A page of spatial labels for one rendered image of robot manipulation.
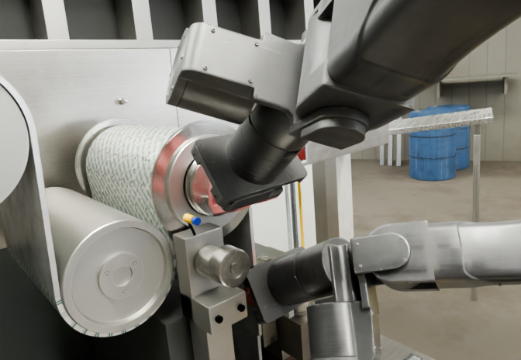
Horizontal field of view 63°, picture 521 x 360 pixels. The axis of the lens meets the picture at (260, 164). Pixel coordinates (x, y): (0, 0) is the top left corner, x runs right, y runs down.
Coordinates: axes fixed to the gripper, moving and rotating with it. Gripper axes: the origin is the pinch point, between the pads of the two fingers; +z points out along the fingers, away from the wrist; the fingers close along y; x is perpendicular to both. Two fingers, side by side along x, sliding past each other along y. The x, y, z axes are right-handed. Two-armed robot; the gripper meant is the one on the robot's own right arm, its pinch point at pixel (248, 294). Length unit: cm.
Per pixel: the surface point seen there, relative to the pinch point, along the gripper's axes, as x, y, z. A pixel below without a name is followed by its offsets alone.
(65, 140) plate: 34.3, -12.2, 15.7
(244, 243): 6.6, -0.2, -4.2
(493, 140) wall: 30, 597, 200
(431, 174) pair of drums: 17, 451, 225
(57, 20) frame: 51, -10, 7
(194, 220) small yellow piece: 9.7, -12.6, -15.6
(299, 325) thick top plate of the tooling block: -6.5, 3.9, -3.0
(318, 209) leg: 12, 71, 51
